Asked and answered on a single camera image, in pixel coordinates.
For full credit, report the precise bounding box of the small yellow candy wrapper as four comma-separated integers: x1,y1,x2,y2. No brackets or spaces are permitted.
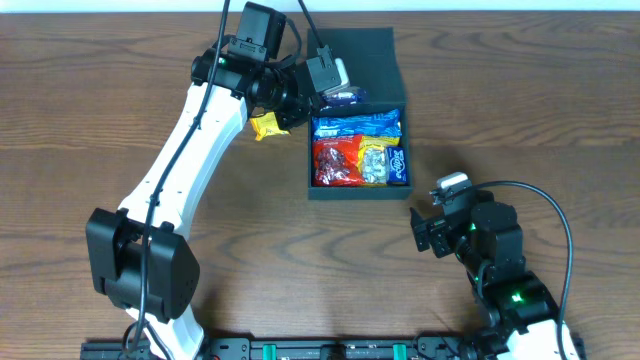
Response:
250,112,290,141

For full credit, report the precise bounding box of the blue Eclipse gum pack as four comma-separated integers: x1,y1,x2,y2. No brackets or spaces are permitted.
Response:
386,146,408,186

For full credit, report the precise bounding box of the yellow seed snack bag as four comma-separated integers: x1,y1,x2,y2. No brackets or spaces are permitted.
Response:
357,135,400,186

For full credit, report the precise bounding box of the red Hacks candy bag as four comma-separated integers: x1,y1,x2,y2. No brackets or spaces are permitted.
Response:
312,135,364,187

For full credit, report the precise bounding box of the blue wafer bar packet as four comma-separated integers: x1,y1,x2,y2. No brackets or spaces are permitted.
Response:
312,109,402,140

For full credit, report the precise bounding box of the dark blue snack bar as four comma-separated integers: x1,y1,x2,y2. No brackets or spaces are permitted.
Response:
322,86,369,109

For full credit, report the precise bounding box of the dark green box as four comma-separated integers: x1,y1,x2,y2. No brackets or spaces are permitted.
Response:
308,27,413,200

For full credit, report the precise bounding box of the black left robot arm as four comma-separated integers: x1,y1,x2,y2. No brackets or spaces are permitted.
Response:
85,2,349,359

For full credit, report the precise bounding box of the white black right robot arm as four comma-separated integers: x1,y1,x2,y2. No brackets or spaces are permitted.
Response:
410,172,582,359

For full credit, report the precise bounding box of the black aluminium mounting rail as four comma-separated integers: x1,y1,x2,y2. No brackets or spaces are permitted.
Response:
79,336,561,360

